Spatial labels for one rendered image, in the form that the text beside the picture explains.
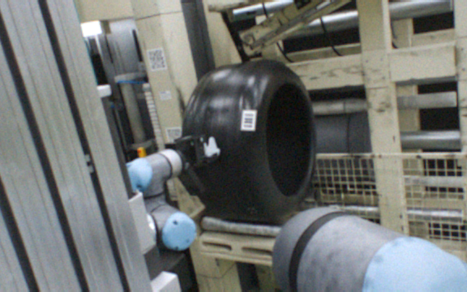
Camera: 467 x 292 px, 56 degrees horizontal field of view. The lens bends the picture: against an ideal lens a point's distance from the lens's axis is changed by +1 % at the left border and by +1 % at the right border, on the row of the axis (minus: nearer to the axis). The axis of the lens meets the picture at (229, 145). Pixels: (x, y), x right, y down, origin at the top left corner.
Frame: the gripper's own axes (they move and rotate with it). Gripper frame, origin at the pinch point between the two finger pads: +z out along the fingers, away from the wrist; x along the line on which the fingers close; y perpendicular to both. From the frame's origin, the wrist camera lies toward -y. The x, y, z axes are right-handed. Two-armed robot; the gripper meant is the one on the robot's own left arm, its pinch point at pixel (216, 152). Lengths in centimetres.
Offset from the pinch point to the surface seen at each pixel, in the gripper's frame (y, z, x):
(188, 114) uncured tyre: 11.5, 4.9, 11.9
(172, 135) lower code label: 2.5, 19.6, 32.7
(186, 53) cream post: 31.8, 26.1, 24.9
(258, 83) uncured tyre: 18.5, 14.2, -9.5
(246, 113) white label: 10.3, 5.4, -9.2
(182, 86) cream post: 20.2, 20.4, 25.0
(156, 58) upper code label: 31.1, 16.5, 31.5
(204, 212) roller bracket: -27.2, 19.3, 22.8
